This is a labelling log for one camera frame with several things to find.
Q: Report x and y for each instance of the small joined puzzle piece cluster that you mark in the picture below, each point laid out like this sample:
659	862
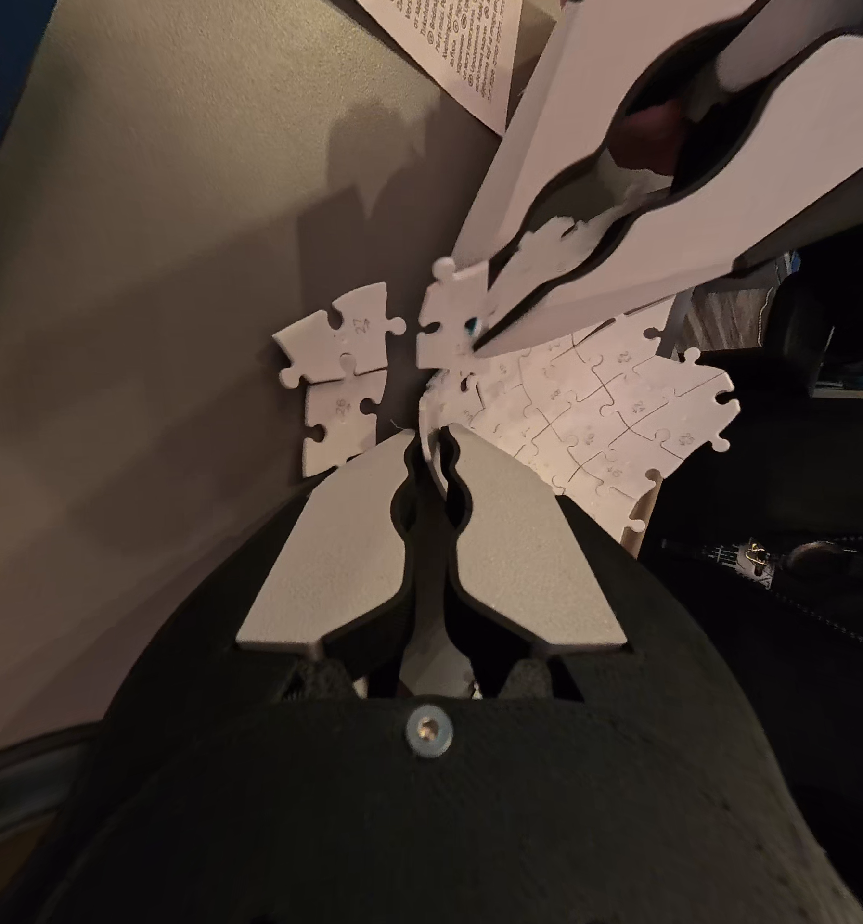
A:
341	346

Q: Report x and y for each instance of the white instruction leaflet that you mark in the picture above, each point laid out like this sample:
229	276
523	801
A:
460	50

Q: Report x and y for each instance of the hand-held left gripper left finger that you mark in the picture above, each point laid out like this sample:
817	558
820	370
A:
330	570

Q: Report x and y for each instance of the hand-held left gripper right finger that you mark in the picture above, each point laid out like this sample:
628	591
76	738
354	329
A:
539	570

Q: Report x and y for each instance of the white puzzle piece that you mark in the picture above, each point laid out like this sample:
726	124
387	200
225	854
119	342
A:
449	317

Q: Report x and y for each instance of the person's black clothing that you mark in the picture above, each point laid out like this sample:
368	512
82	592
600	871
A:
799	686

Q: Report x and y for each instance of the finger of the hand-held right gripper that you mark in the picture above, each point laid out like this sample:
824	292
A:
568	108
749	180

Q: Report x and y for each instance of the partly built puzzle ball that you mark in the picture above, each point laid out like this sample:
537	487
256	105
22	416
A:
619	404

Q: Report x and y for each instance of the metal key clip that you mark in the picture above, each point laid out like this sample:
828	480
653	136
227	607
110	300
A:
754	561

